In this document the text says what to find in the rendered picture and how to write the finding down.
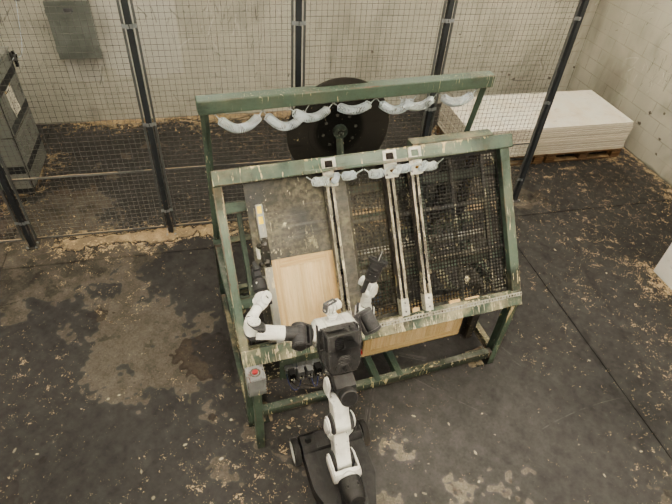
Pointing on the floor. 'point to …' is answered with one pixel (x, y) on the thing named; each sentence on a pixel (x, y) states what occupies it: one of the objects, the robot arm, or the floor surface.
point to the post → (259, 421)
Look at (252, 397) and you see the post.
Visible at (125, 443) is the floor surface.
